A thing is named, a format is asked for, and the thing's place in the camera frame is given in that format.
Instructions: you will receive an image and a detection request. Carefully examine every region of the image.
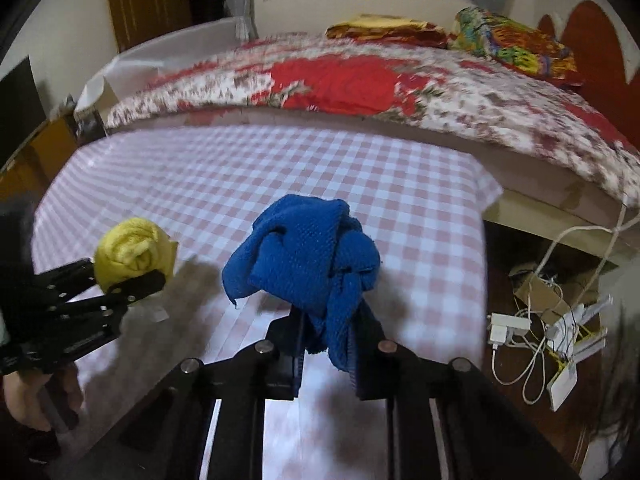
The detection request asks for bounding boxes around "pink checked tablecloth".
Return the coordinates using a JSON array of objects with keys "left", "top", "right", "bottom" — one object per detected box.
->
[{"left": 31, "top": 125, "right": 505, "bottom": 480}]

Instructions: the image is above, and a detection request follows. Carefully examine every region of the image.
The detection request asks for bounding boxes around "black television screen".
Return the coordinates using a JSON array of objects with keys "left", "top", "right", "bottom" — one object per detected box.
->
[{"left": 0, "top": 56, "right": 49, "bottom": 174}]

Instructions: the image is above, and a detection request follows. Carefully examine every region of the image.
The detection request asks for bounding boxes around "blue cloth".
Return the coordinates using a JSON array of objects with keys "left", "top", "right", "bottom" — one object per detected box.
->
[{"left": 221, "top": 194, "right": 382, "bottom": 373}]

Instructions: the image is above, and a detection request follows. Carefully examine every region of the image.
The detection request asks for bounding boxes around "colourful patterned pillow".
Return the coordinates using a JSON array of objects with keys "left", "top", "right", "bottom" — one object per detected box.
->
[{"left": 450, "top": 6, "right": 584, "bottom": 86}]

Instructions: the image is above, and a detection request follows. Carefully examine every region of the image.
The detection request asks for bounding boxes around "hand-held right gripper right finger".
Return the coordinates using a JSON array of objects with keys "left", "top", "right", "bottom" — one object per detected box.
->
[{"left": 350, "top": 301, "right": 582, "bottom": 480}]

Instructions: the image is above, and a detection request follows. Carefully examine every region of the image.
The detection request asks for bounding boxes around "brown wooden cabinet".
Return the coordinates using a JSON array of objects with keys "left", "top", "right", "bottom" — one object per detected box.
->
[{"left": 0, "top": 115, "right": 82, "bottom": 207}]

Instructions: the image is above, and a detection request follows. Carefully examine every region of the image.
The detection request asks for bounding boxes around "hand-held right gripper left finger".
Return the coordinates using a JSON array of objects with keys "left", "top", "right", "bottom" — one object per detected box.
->
[{"left": 100, "top": 306, "right": 307, "bottom": 480}]

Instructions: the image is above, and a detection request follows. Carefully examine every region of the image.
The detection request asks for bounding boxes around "floral red bed blanket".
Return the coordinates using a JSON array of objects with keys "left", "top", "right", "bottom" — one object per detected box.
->
[{"left": 102, "top": 32, "right": 640, "bottom": 206}]

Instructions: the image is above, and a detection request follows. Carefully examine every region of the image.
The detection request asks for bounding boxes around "brown wooden door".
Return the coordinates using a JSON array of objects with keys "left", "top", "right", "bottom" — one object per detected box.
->
[{"left": 106, "top": 0, "right": 194, "bottom": 54}]

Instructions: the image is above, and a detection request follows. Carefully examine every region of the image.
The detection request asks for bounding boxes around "person's left hand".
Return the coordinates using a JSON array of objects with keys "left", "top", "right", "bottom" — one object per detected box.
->
[{"left": 0, "top": 362, "right": 84, "bottom": 433}]

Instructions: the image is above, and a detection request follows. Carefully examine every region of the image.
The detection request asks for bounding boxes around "small white network box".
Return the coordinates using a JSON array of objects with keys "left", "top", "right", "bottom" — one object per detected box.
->
[{"left": 545, "top": 310, "right": 586, "bottom": 357}]

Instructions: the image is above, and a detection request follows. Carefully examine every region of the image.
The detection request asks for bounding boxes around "cardboard box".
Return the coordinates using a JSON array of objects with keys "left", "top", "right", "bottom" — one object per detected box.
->
[{"left": 510, "top": 262, "right": 577, "bottom": 322}]

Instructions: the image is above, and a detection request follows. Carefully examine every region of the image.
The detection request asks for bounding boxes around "white bed footboard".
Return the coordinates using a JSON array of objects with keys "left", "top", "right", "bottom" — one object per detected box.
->
[{"left": 75, "top": 16, "right": 251, "bottom": 121}]

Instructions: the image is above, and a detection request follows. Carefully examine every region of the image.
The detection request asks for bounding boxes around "beige bed frame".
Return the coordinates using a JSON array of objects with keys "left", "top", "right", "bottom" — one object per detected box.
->
[{"left": 482, "top": 189, "right": 640, "bottom": 273}]

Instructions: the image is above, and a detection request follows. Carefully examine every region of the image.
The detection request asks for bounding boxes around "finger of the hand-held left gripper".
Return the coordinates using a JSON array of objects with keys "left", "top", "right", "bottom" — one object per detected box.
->
[
  {"left": 30, "top": 258, "right": 101, "bottom": 306},
  {"left": 47, "top": 270, "right": 167, "bottom": 320}
]

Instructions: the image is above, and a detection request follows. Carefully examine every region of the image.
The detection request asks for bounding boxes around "folded yellow red blanket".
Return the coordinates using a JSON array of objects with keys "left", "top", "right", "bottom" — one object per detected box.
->
[{"left": 325, "top": 14, "right": 453, "bottom": 51}]

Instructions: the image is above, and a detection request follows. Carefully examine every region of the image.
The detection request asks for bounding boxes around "red wooden headboard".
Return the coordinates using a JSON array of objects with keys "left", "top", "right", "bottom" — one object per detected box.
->
[{"left": 537, "top": 0, "right": 640, "bottom": 92}]

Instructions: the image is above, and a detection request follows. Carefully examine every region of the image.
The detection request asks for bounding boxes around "yellow cloth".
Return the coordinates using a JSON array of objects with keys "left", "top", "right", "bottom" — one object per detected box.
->
[{"left": 93, "top": 217, "right": 179, "bottom": 292}]

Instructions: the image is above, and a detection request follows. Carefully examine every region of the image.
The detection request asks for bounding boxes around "white cable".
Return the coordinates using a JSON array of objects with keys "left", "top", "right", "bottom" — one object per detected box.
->
[{"left": 491, "top": 199, "right": 632, "bottom": 406}]

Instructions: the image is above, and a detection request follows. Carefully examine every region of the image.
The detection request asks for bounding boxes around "white router with antennas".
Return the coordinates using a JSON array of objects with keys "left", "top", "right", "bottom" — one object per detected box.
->
[{"left": 546, "top": 295, "right": 614, "bottom": 413}]

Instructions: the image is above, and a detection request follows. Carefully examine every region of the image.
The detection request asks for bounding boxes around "white power strip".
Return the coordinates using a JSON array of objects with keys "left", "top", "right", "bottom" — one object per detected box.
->
[{"left": 487, "top": 312, "right": 532, "bottom": 349}]

